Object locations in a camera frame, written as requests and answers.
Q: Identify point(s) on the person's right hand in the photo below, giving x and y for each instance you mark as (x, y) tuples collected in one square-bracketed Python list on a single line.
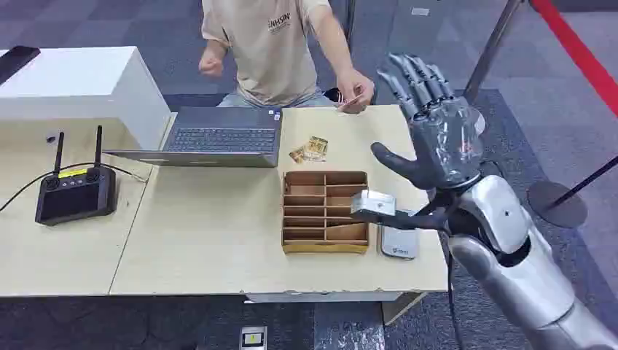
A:
[(211, 63)]

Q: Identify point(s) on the wooden compartment card box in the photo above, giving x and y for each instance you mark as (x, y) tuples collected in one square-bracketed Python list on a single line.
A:
[(325, 211)]

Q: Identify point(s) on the black flat device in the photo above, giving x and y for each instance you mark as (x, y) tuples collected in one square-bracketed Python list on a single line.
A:
[(15, 60)]

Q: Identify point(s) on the gold printed card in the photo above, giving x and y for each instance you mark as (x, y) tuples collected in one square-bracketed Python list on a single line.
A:
[(316, 147), (296, 155)]

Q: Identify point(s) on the metal stanchion pole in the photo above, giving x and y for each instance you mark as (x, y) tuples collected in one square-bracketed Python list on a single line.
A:
[(492, 48)]

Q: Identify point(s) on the stack of cards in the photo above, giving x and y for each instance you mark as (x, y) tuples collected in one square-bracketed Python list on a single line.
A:
[(348, 101)]

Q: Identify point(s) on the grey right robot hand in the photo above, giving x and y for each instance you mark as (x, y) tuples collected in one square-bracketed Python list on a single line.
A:
[(442, 145)]

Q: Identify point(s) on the black remote controller with antennas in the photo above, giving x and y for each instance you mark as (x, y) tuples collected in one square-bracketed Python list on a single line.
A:
[(76, 193)]

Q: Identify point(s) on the white box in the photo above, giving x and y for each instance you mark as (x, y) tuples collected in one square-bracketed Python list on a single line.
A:
[(77, 92)]

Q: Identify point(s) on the person's left hand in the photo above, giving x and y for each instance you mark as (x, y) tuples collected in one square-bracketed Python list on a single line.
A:
[(356, 89)]

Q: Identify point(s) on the white floor socket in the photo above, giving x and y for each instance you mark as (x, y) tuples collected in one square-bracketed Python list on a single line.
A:
[(253, 337)]

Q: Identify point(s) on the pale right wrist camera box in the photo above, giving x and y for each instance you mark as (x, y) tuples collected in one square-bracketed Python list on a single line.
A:
[(373, 203)]

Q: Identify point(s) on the red barrier belt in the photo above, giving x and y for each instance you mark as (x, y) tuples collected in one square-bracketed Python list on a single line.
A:
[(579, 50)]

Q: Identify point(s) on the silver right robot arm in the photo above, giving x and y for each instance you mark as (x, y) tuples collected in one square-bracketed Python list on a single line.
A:
[(521, 261)]

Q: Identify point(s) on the dark grey laptop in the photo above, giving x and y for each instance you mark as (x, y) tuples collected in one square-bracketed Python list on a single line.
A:
[(219, 140)]

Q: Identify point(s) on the person's hand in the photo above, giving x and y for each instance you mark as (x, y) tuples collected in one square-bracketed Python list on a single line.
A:
[(356, 89), (211, 63)]

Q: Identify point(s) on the black stanchion base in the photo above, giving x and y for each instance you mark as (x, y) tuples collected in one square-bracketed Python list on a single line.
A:
[(556, 204)]

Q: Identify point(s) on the person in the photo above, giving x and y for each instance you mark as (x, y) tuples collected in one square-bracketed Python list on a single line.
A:
[(275, 48)]

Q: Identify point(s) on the grey smartphone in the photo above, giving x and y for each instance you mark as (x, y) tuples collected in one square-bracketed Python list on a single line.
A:
[(399, 243)]

